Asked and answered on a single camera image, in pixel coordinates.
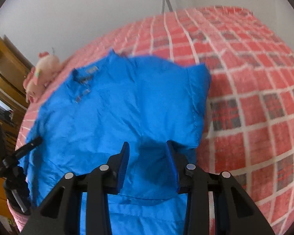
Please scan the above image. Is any blue down jacket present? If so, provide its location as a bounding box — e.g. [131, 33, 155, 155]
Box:
[21, 52, 211, 234]

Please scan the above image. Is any red plaid bed sheet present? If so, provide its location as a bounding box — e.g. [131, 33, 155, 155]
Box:
[7, 5, 294, 235]

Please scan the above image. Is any pink unicorn plush toy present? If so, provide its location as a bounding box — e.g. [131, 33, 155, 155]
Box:
[23, 52, 63, 103]

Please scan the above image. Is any wooden wardrobe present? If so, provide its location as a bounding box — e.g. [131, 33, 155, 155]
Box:
[0, 24, 35, 230]

